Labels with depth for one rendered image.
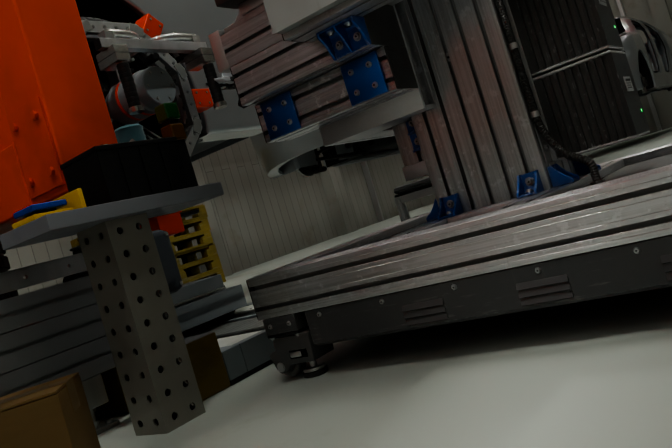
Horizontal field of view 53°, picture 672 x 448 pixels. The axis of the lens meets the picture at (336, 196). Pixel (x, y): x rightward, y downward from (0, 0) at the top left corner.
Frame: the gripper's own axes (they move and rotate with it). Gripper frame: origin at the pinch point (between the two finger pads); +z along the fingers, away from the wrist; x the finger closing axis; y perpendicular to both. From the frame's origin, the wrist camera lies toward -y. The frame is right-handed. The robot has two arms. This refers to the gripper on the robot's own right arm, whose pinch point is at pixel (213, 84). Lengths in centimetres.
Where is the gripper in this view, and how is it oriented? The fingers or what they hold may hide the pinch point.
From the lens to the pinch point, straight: 227.9
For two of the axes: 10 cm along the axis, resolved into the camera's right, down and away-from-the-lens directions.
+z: -5.6, 1.5, -8.1
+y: -2.9, -9.6, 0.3
